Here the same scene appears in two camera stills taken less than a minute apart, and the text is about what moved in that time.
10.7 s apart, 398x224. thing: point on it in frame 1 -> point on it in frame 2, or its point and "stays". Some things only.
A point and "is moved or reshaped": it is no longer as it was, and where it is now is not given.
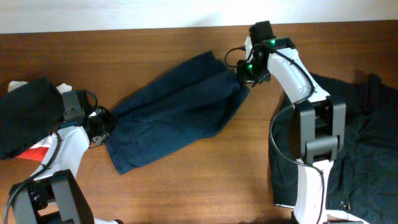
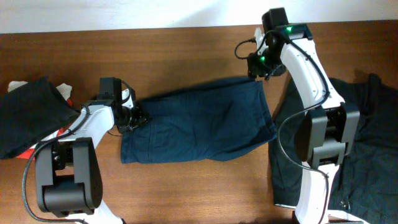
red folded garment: (37, 154) stays
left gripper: (110, 117) -> (141, 117)
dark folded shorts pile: (364, 182) stays
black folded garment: (28, 114) stays
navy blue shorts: (188, 101) is moved or reshaped
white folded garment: (62, 88) stays
